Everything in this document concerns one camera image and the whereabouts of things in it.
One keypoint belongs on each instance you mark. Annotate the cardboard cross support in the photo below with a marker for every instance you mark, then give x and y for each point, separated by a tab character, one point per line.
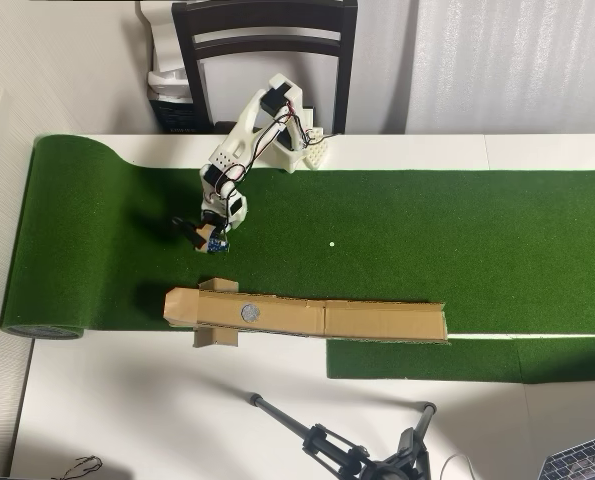
216	337

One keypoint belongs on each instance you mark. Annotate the silver laptop keyboard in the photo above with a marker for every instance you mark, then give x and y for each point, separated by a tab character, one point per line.
582	460

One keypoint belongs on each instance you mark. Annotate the dark blue printed box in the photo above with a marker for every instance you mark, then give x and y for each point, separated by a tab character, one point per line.
174	117

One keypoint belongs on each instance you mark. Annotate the green turf piece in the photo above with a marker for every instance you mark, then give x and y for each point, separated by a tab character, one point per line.
417	360

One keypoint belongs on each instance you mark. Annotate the white plastic appliance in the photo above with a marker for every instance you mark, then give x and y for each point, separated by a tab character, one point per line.
164	45

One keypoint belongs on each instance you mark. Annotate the tangled black thread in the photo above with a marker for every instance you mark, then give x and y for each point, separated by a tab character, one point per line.
93	458

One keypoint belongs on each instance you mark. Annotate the round gray felt mark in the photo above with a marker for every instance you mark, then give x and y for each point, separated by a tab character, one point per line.
250	313

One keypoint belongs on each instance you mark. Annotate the white curtain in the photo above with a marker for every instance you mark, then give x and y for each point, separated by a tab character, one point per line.
502	65

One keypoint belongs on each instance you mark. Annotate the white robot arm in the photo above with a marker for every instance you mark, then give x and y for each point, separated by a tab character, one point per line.
242	132

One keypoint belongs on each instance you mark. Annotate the dark wooden chair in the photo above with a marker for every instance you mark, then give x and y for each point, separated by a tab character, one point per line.
267	17

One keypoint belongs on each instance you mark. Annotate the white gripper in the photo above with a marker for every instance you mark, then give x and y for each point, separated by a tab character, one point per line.
210	218

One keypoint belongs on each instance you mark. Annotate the brown cardboard ramp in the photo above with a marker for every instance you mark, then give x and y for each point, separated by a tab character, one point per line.
367	320

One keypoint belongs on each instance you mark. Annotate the blue wrist camera board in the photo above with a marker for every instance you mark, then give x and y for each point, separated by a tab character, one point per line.
209	242

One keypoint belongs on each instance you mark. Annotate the long green putting mat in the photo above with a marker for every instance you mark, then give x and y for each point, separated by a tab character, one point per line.
427	225

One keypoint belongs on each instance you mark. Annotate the black camera tripod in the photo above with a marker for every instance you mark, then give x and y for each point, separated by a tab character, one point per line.
327	442

